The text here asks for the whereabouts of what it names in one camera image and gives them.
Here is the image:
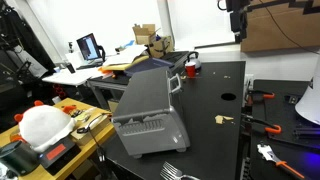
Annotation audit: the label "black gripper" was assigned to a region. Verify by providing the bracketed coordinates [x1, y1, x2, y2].
[225, 0, 250, 44]

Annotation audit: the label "oven door with silver handle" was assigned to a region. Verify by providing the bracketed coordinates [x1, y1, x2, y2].
[167, 72, 184, 96]

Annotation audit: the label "open plain cardboard box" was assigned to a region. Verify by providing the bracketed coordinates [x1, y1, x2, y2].
[132, 23, 161, 46]

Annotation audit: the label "gray toaster oven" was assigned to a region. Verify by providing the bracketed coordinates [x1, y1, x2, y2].
[111, 66, 192, 159]

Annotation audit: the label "open black laptop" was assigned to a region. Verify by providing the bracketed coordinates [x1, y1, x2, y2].
[75, 32, 104, 70]

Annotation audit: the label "large cardboard panel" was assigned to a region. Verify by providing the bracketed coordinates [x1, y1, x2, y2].
[240, 0, 320, 53]

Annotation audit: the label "red plastic cup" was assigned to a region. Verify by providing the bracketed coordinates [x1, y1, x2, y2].
[184, 61, 198, 79]

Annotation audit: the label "cardboard box with smile print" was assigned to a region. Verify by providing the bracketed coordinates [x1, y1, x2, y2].
[148, 35, 175, 59]

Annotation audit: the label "tan tape scrap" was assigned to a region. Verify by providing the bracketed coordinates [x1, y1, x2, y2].
[214, 114, 235, 125]

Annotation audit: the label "blue plastic bin lid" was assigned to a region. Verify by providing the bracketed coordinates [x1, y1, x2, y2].
[123, 57, 174, 78]

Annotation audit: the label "white paper sheets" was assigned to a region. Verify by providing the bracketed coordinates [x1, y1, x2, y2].
[102, 44, 148, 67]

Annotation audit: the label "silver fork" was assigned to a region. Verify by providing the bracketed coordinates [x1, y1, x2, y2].
[159, 161, 201, 180]

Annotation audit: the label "white table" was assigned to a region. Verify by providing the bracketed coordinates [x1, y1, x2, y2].
[41, 64, 105, 88]

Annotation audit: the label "shallow wooden tray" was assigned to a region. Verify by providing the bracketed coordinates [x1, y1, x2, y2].
[69, 111, 112, 147]

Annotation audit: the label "white plush with orange ears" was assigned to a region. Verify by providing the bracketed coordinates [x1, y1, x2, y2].
[13, 99, 78, 154]

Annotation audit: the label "black scale with orange display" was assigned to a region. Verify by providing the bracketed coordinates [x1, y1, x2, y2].
[37, 135, 82, 176]

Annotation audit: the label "black hanging coat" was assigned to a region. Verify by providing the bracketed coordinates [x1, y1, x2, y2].
[0, 3, 56, 101]

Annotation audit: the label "black cylinder speaker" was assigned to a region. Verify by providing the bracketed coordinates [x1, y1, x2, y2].
[0, 139, 41, 177]

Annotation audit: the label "thin black cable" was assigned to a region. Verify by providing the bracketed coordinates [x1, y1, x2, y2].
[258, 0, 320, 56]

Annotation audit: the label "silver kettle with black handle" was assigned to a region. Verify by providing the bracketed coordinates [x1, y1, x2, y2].
[186, 50, 203, 71]

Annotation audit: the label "black clamp with orange handle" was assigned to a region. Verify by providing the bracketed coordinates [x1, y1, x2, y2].
[241, 113, 283, 135]
[245, 89, 276, 105]

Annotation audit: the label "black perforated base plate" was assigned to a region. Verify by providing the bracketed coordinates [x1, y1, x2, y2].
[249, 78, 320, 180]

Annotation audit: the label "silver-headed clamp with orange handle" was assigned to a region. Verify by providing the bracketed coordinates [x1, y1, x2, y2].
[256, 143, 306, 180]

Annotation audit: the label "gray metal table frame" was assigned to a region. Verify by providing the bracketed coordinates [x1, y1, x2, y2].
[87, 78, 131, 111]

